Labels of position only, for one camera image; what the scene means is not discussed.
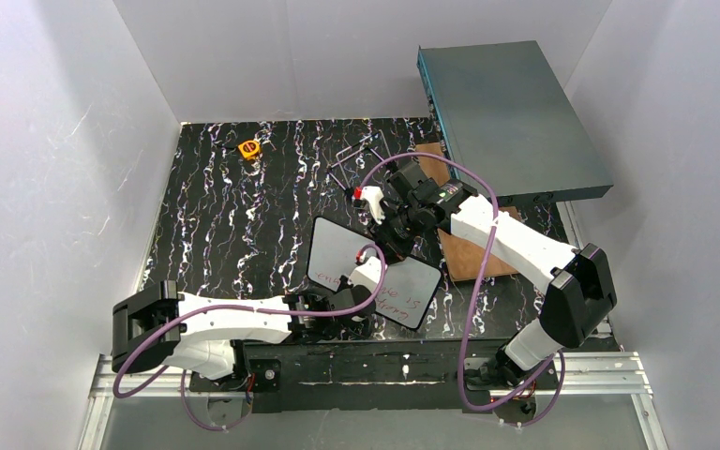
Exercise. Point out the brown wooden board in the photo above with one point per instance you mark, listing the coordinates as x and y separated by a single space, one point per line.
463 258

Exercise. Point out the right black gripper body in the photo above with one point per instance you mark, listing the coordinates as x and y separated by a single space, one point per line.
397 230

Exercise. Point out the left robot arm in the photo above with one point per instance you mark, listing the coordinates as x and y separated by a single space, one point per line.
162 326

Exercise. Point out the orange tape measure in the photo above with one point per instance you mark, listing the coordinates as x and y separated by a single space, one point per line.
250 149

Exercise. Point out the small white whiteboard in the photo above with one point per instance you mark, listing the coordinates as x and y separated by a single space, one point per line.
405 288

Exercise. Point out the aluminium frame rail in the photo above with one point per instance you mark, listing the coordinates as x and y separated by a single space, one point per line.
396 390

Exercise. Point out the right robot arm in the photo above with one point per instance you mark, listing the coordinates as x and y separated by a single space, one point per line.
576 283

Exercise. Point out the grey metal network switch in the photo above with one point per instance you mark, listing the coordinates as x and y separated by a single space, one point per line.
504 115

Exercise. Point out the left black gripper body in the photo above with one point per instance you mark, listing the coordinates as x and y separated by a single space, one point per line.
348 297

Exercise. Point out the metal wire whiteboard stand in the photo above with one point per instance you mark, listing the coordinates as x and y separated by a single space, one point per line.
374 146

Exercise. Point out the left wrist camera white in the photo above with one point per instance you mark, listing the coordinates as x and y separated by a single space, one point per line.
368 271

